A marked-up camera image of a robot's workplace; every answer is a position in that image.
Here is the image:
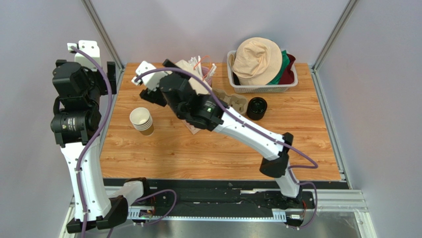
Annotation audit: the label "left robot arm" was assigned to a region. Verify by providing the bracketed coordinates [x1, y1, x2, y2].
[51, 59, 150, 235]

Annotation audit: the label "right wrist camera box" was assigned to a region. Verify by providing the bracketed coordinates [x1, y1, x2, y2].
[131, 61, 170, 91]

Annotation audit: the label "dark red cloth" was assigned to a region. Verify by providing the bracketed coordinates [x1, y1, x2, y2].
[278, 53, 296, 85]

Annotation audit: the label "white plastic basket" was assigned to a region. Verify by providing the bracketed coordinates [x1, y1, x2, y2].
[227, 50, 298, 94]

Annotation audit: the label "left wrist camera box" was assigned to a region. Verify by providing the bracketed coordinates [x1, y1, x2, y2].
[67, 40, 102, 72]

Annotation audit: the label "beige bucket hat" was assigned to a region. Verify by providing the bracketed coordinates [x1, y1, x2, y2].
[232, 37, 283, 86]

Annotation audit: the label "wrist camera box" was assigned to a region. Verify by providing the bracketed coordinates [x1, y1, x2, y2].
[67, 40, 102, 72]
[131, 61, 170, 91]

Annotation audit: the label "stack of paper cups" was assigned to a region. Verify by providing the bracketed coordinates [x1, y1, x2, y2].
[129, 107, 155, 136]

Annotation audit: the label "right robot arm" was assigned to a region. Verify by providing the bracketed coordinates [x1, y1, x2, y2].
[132, 61, 303, 204]

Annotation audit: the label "white paper takeout bag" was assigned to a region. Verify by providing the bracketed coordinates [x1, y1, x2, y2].
[176, 57, 211, 135]

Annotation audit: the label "green cloth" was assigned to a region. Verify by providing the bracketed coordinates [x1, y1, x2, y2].
[268, 50, 290, 85]

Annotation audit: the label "stack of black lids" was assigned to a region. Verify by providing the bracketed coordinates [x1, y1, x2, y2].
[247, 97, 267, 120]

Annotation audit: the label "cardboard cup carrier tray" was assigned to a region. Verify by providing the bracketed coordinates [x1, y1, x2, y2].
[212, 89, 248, 116]

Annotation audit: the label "wrapped white straws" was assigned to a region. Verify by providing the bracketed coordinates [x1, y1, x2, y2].
[188, 56, 217, 79]

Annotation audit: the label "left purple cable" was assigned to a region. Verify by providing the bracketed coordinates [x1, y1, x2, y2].
[70, 46, 114, 238]

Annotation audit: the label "purple cable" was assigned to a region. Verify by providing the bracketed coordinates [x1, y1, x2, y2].
[133, 67, 319, 230]
[70, 46, 114, 238]

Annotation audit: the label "pink straw holder cup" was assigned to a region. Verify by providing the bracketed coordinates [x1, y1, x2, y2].
[202, 66, 212, 87]

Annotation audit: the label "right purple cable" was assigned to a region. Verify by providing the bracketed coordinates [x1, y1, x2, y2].
[133, 67, 319, 230]

